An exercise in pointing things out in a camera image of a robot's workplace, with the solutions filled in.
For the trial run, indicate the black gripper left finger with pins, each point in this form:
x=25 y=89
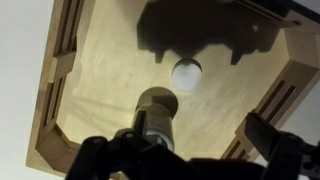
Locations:
x=99 y=158

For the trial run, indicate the wooden slatted tray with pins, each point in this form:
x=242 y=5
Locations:
x=221 y=58

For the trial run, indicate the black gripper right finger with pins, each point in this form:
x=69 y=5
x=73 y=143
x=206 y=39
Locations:
x=287 y=154

